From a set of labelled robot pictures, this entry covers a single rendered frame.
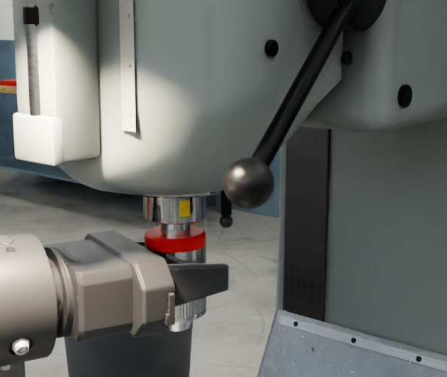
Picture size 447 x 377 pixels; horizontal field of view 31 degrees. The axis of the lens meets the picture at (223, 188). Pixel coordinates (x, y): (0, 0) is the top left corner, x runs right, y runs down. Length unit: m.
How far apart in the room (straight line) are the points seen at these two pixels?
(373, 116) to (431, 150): 0.29
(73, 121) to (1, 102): 7.47
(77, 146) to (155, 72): 0.07
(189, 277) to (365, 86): 0.19
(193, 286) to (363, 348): 0.42
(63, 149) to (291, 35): 0.17
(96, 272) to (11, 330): 0.07
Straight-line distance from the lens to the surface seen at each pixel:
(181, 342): 2.66
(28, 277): 0.54
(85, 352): 2.63
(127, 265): 0.56
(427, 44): 0.67
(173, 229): 0.61
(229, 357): 3.51
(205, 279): 0.60
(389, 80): 0.62
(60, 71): 0.50
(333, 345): 1.00
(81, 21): 0.51
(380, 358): 0.97
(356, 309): 0.99
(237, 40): 0.50
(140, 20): 0.49
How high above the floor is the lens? 1.43
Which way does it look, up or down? 12 degrees down
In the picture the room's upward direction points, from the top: straight up
